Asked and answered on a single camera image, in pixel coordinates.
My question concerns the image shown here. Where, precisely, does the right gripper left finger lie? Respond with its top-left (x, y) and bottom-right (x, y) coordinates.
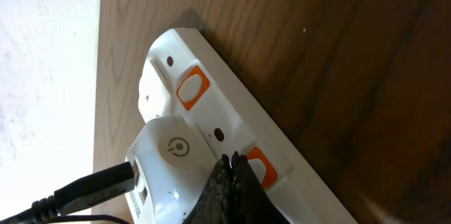
top-left (183, 154), bottom-right (233, 224)

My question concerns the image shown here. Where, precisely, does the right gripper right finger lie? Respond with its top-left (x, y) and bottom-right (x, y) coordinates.
top-left (231, 152), bottom-right (290, 224)

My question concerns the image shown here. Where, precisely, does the black USB charging cable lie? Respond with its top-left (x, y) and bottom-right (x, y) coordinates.
top-left (0, 161), bottom-right (140, 224)

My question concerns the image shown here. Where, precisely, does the white power strip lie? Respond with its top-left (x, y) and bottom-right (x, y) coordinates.
top-left (138, 28), bottom-right (354, 223)

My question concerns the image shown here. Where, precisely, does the white USB charger plug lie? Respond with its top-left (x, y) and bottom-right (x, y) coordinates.
top-left (125, 115), bottom-right (217, 223)

